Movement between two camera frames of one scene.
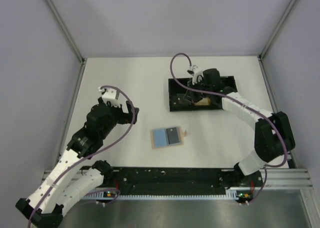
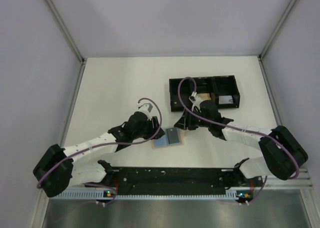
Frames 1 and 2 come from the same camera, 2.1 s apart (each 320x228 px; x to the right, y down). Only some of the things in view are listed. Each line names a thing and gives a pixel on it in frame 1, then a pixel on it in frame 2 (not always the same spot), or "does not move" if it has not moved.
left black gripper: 125,118 → 152,130
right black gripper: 192,97 → 182,123
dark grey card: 172,135 does not move
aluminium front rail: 277,178 does not move
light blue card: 160,138 does not move
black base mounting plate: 168,181 does not move
